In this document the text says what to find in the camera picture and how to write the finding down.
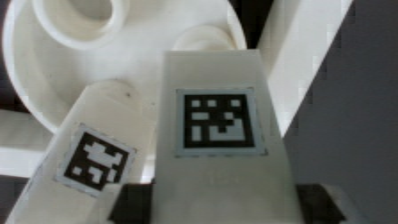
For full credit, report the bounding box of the white L-shaped fence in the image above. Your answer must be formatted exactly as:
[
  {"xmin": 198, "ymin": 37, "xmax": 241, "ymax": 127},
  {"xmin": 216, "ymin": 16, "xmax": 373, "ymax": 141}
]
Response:
[{"xmin": 0, "ymin": 0, "xmax": 353, "ymax": 178}]

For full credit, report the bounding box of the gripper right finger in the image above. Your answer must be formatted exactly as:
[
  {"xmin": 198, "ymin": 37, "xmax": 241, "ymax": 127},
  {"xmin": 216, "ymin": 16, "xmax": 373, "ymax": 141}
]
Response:
[{"xmin": 293, "ymin": 182, "xmax": 369, "ymax": 224}]

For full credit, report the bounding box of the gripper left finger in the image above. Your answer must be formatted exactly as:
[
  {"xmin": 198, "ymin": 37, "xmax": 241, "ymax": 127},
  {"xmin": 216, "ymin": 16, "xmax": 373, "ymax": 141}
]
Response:
[{"xmin": 108, "ymin": 184, "xmax": 152, "ymax": 224}]

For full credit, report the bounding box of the white round stool seat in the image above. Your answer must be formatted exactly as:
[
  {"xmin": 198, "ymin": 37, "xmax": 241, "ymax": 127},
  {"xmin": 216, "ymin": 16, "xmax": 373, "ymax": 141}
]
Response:
[{"xmin": 1, "ymin": 0, "xmax": 246, "ymax": 130}]

